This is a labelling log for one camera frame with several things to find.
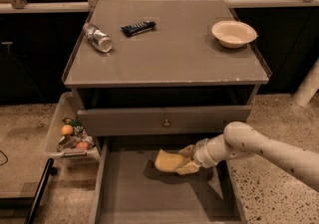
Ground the yellow sponge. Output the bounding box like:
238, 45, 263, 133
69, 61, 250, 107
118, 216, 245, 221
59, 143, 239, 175
155, 149, 185, 172

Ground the clear plastic water bottle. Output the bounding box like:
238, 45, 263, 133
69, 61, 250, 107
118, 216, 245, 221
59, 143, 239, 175
83, 23, 113, 53

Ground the black cable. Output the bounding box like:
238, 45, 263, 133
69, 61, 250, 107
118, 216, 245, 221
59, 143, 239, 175
0, 149, 9, 166

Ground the orange fruit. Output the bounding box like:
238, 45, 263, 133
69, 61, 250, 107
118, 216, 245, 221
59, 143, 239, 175
61, 124, 74, 135

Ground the green snack bag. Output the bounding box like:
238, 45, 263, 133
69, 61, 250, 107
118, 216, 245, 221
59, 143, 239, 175
63, 117, 84, 135

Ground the black bar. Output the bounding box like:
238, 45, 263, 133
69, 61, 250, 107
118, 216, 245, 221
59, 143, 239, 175
24, 158, 57, 224

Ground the red apple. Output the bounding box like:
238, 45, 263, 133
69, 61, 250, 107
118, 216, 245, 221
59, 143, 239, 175
76, 141, 91, 149

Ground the clear plastic bin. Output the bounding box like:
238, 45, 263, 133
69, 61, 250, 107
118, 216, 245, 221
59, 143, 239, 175
45, 93, 100, 166

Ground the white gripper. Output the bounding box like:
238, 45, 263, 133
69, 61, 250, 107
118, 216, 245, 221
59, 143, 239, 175
175, 138, 217, 175

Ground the white paper bowl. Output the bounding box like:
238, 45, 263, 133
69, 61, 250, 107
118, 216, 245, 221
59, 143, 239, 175
211, 21, 257, 49

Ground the grey drawer cabinet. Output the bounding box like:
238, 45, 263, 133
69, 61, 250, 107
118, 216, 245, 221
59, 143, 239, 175
62, 0, 272, 149

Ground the grey top drawer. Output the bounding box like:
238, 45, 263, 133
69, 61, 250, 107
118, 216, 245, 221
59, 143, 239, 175
78, 106, 251, 136

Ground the dark blue snack bar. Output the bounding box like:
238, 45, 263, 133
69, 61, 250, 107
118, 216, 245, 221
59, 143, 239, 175
121, 21, 157, 37

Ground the silver foil packet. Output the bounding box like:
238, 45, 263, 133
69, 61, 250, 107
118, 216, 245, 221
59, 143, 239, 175
57, 135, 79, 151

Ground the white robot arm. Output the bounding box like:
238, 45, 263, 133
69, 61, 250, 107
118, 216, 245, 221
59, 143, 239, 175
174, 121, 319, 191

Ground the open grey middle drawer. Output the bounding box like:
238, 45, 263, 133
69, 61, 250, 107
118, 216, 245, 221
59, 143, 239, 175
90, 134, 247, 224

